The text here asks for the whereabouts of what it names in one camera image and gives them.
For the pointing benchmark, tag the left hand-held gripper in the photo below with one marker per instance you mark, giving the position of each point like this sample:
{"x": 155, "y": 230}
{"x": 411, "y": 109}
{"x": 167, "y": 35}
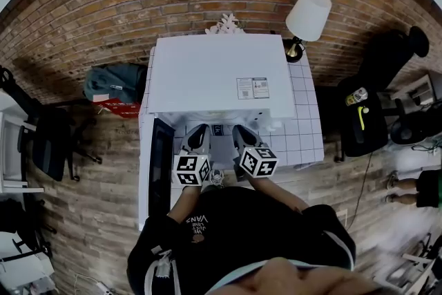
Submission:
{"x": 190, "y": 169}

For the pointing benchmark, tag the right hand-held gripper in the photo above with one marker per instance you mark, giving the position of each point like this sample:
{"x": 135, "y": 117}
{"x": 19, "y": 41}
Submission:
{"x": 259, "y": 162}

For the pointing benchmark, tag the white microwave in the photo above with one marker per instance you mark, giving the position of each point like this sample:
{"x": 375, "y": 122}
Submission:
{"x": 214, "y": 72}

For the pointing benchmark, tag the person's right forearm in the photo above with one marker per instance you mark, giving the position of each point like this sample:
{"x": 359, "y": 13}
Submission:
{"x": 276, "y": 193}

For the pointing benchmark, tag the person's left forearm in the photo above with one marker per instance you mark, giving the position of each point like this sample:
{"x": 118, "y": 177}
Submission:
{"x": 183, "y": 204}

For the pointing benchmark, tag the person's right shoe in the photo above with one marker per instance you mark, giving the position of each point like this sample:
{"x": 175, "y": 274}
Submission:
{"x": 239, "y": 174}

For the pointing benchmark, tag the person's shoe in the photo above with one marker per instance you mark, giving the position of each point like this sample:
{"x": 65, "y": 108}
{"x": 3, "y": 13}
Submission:
{"x": 239, "y": 174}
{"x": 217, "y": 179}

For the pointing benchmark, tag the person's left shoe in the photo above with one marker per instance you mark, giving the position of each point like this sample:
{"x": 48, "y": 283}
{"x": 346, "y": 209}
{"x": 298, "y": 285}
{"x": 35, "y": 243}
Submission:
{"x": 217, "y": 179}

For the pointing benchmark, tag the white tiled table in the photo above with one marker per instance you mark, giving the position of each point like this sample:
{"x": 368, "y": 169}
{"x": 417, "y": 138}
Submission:
{"x": 304, "y": 121}

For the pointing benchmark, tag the red cardboard box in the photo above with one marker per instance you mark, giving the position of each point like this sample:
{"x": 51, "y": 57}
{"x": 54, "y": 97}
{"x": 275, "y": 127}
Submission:
{"x": 121, "y": 107}

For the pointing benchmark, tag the person's black shirt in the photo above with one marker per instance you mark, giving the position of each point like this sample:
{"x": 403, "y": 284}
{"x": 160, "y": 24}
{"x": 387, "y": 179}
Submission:
{"x": 241, "y": 235}

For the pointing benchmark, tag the grey-green bag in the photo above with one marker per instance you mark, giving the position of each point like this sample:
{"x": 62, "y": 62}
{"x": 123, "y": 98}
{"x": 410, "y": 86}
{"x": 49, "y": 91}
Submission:
{"x": 110, "y": 83}

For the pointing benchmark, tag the white branch ornament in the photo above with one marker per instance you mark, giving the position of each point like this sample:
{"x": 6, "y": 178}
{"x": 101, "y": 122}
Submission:
{"x": 226, "y": 26}

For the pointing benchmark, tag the printed drink can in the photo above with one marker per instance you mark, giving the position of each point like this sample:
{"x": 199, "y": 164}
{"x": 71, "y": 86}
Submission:
{"x": 355, "y": 96}

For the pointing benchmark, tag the white shade table lamp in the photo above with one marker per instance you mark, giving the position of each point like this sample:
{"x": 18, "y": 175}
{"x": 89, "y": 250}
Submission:
{"x": 307, "y": 15}

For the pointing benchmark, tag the person's face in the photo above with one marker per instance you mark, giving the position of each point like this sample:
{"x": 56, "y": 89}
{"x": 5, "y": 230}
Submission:
{"x": 283, "y": 278}

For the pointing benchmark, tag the black office chair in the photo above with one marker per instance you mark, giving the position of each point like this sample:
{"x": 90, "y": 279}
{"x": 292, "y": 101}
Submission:
{"x": 52, "y": 148}
{"x": 386, "y": 55}
{"x": 10, "y": 214}

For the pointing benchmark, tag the black floor fan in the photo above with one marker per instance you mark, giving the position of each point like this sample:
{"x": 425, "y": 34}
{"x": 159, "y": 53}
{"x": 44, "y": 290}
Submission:
{"x": 407, "y": 131}

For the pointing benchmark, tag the white power strip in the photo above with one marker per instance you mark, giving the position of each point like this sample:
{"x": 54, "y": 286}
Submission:
{"x": 102, "y": 288}

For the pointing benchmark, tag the white cabinet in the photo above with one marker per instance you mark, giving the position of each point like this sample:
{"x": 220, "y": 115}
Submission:
{"x": 10, "y": 148}

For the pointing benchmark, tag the white metal rack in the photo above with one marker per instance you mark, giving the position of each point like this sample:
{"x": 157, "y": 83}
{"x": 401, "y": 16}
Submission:
{"x": 414, "y": 257}

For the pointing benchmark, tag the white low table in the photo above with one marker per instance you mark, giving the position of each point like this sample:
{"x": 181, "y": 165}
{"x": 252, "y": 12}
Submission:
{"x": 20, "y": 273}

